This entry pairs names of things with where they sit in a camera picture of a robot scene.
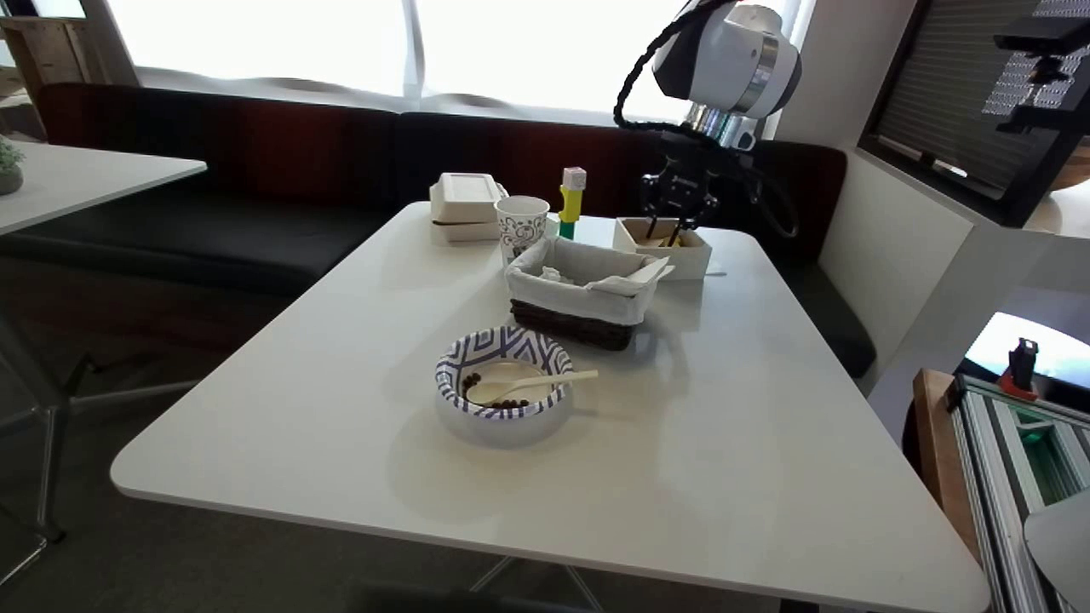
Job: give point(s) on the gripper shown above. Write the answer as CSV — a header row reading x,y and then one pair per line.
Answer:
x,y
684,174

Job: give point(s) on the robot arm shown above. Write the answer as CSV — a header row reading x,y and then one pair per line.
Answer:
x,y
732,60

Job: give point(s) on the small white square box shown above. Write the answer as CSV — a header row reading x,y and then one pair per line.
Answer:
x,y
688,255

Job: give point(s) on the yellow block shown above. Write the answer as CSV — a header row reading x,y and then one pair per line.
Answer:
x,y
570,206

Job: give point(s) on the green block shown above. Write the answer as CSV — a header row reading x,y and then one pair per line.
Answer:
x,y
566,230

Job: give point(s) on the black and white patterned bowl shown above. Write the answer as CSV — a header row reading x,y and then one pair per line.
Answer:
x,y
502,421

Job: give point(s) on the pink and white cube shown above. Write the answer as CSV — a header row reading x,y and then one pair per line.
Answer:
x,y
575,179

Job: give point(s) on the wicker basket with white liner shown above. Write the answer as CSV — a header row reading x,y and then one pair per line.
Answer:
x,y
579,298

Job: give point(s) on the patterned paper cup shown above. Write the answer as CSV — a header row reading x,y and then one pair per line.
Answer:
x,y
521,226

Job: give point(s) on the stack of white takeout containers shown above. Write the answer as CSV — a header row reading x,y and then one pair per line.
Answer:
x,y
464,204

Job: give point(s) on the wooden spoon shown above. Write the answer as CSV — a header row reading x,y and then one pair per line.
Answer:
x,y
545,380

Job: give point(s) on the heap of brown beans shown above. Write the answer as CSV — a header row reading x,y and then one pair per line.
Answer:
x,y
470,380

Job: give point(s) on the window with blinds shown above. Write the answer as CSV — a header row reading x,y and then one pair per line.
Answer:
x,y
945,94

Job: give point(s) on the bright window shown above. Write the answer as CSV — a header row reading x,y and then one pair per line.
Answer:
x,y
341,42

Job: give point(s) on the dark bench sofa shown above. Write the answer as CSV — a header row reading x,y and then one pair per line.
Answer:
x,y
298,187

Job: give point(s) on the red and black clamp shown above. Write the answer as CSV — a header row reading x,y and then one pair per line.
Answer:
x,y
1022,366

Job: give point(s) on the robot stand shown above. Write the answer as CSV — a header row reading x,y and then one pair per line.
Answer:
x,y
1005,477

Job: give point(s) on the white side table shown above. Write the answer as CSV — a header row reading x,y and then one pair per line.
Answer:
x,y
77,179

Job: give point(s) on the wooden shelf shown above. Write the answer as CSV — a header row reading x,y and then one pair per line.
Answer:
x,y
51,51

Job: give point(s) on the small potted plant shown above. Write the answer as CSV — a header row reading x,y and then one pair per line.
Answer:
x,y
8,166

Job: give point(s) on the light panel on mount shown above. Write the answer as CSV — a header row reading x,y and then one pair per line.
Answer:
x,y
1039,68

